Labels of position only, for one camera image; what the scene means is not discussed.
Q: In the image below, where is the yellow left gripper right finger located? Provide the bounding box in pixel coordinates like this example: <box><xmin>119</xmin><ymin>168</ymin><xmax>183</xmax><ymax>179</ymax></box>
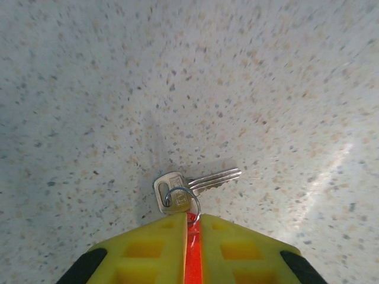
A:
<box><xmin>197</xmin><ymin>215</ymin><xmax>326</xmax><ymax>284</ymax></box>

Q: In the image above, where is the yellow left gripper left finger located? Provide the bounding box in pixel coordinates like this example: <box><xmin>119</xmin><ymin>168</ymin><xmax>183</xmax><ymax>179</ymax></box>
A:
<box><xmin>59</xmin><ymin>213</ymin><xmax>188</xmax><ymax>284</ymax></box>

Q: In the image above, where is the red plastic key tag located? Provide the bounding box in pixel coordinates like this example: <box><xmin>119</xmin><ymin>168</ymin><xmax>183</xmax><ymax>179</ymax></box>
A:
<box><xmin>184</xmin><ymin>206</ymin><xmax>203</xmax><ymax>284</ymax></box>

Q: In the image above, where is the metal split keyring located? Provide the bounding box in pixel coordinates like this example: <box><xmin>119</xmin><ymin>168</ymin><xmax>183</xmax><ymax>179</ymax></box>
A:
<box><xmin>163</xmin><ymin>187</ymin><xmax>201</xmax><ymax>225</ymax></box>

